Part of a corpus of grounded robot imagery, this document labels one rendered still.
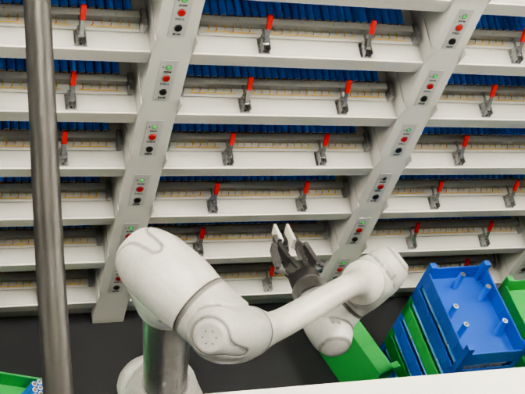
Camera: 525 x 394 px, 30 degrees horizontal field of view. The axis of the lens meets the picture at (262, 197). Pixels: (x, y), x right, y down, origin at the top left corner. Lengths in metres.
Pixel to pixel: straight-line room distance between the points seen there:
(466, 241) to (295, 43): 1.13
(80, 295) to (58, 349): 2.12
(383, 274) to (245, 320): 0.55
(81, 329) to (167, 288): 1.26
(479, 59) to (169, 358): 1.13
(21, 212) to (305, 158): 0.77
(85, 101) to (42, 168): 1.50
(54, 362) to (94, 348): 2.16
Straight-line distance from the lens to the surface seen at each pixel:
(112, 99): 2.39
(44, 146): 0.89
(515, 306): 3.06
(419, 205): 2.99
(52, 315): 0.85
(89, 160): 2.51
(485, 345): 2.87
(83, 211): 2.65
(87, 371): 2.95
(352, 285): 2.13
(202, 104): 2.44
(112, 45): 2.25
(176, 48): 2.27
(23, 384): 2.84
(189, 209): 2.72
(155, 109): 2.39
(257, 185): 2.78
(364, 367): 2.98
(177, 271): 1.79
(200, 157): 2.58
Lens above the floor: 2.48
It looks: 45 degrees down
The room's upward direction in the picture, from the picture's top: 20 degrees clockwise
